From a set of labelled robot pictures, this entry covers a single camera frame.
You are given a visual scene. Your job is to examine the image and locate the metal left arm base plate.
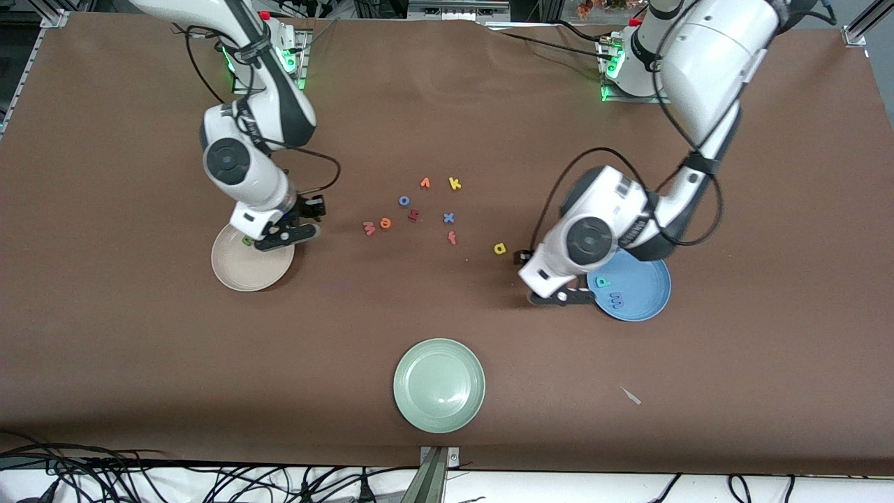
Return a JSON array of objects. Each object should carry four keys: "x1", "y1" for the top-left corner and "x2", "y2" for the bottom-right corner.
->
[{"x1": 602, "y1": 35, "x2": 668, "y2": 104}]

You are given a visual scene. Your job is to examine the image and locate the beige brown plate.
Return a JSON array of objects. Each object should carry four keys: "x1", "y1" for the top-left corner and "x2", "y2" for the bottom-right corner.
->
[{"x1": 211, "y1": 222, "x2": 295, "y2": 292}]

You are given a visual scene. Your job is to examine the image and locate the blue plate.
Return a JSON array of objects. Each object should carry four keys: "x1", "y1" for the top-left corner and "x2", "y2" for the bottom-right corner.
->
[{"x1": 585, "y1": 248, "x2": 672, "y2": 322}]

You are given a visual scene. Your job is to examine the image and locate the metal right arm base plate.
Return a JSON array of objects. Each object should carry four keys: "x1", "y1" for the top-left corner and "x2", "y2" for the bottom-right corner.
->
[{"x1": 279, "y1": 28, "x2": 312, "y2": 93}]

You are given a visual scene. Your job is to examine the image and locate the brown table cover sheet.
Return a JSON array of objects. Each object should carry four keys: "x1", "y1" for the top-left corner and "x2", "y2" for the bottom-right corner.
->
[{"x1": 0, "y1": 10, "x2": 893, "y2": 476}]

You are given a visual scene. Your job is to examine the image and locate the aluminium frame rail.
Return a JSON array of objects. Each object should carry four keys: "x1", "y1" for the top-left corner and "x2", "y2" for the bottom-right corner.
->
[
  {"x1": 0, "y1": 8, "x2": 71, "y2": 133},
  {"x1": 842, "y1": 0, "x2": 882, "y2": 48}
]

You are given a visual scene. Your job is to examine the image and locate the tangled black floor cables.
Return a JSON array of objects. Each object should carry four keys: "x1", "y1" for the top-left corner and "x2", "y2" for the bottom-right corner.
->
[{"x1": 0, "y1": 430, "x2": 420, "y2": 503}]

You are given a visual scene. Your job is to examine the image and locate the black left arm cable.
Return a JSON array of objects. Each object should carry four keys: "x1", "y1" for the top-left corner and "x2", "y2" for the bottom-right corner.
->
[{"x1": 529, "y1": 28, "x2": 726, "y2": 254}]

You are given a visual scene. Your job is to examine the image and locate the pale green plate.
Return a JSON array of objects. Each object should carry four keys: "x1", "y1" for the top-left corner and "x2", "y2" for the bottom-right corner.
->
[{"x1": 393, "y1": 338, "x2": 486, "y2": 434}]

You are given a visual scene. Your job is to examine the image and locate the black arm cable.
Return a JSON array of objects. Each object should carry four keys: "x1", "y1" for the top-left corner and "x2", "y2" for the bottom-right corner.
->
[
  {"x1": 529, "y1": 28, "x2": 726, "y2": 254},
  {"x1": 171, "y1": 24, "x2": 342, "y2": 196}
]

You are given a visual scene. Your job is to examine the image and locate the black cable on table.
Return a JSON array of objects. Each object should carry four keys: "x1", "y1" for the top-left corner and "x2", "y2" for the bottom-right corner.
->
[{"x1": 489, "y1": 24, "x2": 608, "y2": 57}]

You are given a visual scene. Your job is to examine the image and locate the grey metal frame bar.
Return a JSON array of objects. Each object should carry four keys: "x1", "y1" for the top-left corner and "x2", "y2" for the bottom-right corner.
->
[{"x1": 409, "y1": 0, "x2": 511, "y2": 22}]

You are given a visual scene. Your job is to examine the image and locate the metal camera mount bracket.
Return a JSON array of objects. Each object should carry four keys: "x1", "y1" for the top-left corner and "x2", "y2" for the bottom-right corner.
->
[{"x1": 419, "y1": 446, "x2": 460, "y2": 503}]

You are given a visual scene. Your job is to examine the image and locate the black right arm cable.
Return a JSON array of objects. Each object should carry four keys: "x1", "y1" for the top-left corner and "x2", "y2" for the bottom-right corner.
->
[{"x1": 171, "y1": 24, "x2": 342, "y2": 196}]

